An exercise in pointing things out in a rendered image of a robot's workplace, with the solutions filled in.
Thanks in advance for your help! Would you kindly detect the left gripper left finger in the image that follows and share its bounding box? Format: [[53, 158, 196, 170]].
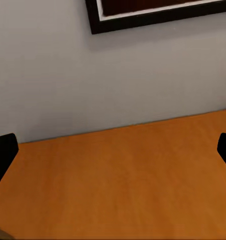
[[0, 133, 19, 181]]

